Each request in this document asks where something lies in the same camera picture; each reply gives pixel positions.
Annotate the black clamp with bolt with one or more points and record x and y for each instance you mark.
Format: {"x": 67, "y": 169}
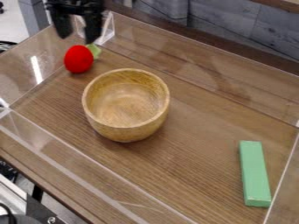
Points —
{"x": 38, "y": 211}

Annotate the red felt fruit green leaf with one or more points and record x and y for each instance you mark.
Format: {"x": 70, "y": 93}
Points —
{"x": 79, "y": 58}

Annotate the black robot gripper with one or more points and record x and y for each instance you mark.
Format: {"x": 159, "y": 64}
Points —
{"x": 87, "y": 8}

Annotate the clear acrylic tray walls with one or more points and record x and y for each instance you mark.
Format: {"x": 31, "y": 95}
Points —
{"x": 174, "y": 133}

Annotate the grey metal post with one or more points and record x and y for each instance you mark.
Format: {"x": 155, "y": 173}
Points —
{"x": 34, "y": 15}

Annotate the round wooden bowl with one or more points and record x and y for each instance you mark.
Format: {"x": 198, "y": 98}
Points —
{"x": 126, "y": 102}

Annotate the green rectangular block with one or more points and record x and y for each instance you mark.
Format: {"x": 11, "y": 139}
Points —
{"x": 254, "y": 174}

